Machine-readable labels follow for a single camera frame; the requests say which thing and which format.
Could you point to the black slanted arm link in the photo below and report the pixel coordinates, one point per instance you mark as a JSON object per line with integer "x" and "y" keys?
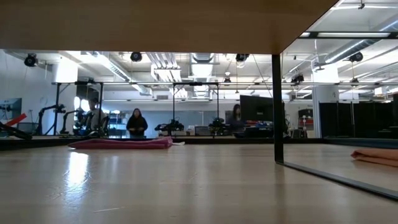
{"x": 15, "y": 131}

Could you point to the black background robot arm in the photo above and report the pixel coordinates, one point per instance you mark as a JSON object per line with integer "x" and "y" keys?
{"x": 73, "y": 119}
{"x": 46, "y": 109}

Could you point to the black background robot gripper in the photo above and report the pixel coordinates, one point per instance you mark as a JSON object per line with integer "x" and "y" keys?
{"x": 217, "y": 126}
{"x": 171, "y": 126}

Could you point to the white paper scrap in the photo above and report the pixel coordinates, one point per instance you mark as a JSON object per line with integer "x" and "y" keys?
{"x": 178, "y": 143}

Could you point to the person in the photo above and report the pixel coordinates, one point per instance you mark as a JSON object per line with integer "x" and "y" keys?
{"x": 137, "y": 124}
{"x": 236, "y": 119}
{"x": 94, "y": 116}

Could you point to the black monitor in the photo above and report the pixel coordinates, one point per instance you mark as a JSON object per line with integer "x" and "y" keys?
{"x": 256, "y": 108}

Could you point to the purple folded cloth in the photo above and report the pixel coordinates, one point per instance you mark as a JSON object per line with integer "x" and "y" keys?
{"x": 124, "y": 143}

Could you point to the white pillar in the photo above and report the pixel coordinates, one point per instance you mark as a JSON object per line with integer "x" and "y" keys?
{"x": 325, "y": 102}

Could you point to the red slanted bar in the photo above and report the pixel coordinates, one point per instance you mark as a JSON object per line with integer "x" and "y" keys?
{"x": 16, "y": 119}

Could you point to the orange folded cloth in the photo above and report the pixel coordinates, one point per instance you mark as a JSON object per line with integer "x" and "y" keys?
{"x": 377, "y": 156}

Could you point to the black metal rig frame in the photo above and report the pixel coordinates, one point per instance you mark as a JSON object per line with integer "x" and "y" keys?
{"x": 57, "y": 105}
{"x": 173, "y": 105}

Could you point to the black ceiling camera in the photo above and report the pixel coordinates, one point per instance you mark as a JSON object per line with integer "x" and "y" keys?
{"x": 241, "y": 57}
{"x": 356, "y": 57}
{"x": 30, "y": 60}
{"x": 136, "y": 56}

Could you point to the black partition wall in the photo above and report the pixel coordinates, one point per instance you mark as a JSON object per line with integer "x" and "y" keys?
{"x": 357, "y": 119}

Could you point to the blue wall screen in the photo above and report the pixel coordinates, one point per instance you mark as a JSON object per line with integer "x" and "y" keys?
{"x": 11, "y": 107}

